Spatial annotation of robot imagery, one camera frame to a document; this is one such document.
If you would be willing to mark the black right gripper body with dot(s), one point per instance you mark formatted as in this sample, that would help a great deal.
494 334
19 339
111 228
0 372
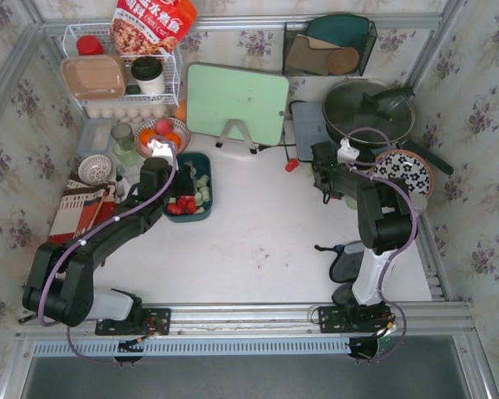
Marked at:
322 171

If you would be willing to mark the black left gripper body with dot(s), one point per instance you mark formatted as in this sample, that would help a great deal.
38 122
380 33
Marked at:
185 183

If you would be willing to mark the red capsule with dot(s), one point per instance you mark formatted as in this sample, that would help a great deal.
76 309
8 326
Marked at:
291 165

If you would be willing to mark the teal storage basket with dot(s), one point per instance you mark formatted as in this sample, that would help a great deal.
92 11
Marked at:
183 210

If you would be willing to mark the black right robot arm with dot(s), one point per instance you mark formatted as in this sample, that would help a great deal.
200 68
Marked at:
386 224

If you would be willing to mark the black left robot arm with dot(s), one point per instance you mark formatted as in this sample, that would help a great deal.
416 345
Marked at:
60 287

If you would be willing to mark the white strainer basket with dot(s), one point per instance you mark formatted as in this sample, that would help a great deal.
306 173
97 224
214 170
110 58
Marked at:
95 169

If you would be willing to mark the white black-lid coffee cup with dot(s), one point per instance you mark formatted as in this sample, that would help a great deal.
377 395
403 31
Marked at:
148 72

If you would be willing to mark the orange fruit left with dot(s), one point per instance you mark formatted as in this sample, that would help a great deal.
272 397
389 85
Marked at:
145 135

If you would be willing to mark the orange fruit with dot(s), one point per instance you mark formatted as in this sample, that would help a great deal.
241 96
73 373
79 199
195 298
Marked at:
145 135
174 138

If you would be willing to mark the green glass jar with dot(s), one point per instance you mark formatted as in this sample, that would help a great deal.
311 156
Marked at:
124 148

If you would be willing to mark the orange fruit right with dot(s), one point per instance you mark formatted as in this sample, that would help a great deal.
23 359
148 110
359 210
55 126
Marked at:
174 138

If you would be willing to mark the metal fork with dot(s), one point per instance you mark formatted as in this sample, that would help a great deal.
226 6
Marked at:
120 190

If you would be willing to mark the red apple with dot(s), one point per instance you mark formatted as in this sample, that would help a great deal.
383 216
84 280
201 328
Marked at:
163 126

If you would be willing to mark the fruit bowl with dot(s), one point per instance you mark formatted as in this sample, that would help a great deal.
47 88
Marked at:
177 127

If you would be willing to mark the grey induction cooker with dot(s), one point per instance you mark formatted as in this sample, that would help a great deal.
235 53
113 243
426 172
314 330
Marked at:
309 127

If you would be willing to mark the egg carton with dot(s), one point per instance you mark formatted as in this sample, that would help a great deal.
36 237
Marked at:
127 114

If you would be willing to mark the orange behind board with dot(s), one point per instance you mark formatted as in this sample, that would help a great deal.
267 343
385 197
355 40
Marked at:
181 111

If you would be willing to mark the clear food container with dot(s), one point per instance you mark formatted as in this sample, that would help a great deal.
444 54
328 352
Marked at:
96 137

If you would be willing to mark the black frying pan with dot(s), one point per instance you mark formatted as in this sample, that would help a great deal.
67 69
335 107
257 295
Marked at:
380 112

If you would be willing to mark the patterned orange cloth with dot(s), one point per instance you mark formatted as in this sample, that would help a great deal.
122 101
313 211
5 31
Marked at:
82 207

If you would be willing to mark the floral blue plate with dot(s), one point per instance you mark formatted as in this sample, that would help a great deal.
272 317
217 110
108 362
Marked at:
410 167

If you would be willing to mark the white bottle grey cap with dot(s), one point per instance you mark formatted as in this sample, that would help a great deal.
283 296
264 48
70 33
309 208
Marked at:
419 201

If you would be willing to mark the green cutting board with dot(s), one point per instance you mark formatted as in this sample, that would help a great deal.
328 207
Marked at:
216 95

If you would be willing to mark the beige plastic tray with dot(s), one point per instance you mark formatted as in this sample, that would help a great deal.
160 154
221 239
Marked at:
95 78

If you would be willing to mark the round cork coaster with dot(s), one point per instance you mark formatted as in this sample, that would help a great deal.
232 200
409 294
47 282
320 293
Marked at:
342 61

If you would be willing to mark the red lid jar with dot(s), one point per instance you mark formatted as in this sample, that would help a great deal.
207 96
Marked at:
89 45

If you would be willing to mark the red snack bag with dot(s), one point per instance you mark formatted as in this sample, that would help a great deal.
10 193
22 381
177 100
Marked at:
146 27

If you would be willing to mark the teal plate in organizer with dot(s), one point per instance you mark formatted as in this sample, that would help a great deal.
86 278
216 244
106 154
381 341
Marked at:
343 30

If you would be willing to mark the black mesh organizer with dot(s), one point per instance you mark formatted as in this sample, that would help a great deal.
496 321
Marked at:
304 55

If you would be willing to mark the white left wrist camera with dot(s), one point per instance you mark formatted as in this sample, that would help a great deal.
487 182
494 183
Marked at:
162 149

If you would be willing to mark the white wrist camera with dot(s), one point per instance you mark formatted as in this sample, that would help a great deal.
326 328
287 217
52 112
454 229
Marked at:
346 153
162 149

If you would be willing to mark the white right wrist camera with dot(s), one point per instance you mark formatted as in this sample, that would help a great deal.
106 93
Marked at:
346 153

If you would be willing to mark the white wire rack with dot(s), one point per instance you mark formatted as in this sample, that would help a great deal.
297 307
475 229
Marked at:
171 65

